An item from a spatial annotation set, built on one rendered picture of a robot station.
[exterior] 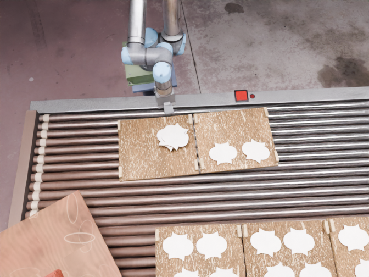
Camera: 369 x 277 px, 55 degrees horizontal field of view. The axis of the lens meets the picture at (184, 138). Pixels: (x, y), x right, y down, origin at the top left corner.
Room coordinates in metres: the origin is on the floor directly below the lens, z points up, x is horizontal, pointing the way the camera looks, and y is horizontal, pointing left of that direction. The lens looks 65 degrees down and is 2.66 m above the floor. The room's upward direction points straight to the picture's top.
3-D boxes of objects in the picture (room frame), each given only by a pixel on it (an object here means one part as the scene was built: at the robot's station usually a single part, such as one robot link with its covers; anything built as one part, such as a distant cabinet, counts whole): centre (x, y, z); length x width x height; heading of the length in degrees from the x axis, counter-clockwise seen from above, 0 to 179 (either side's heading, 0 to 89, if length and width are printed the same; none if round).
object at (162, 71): (0.89, 0.09, 1.41); 0.09 x 0.08 x 0.11; 177
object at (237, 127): (0.81, -0.27, 0.93); 0.41 x 0.35 x 0.02; 96
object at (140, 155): (0.77, 0.15, 0.93); 0.41 x 0.35 x 0.02; 96
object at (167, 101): (0.86, 0.09, 1.25); 0.12 x 0.09 x 0.16; 15
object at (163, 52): (0.98, 0.11, 1.41); 0.11 x 0.11 x 0.08; 87
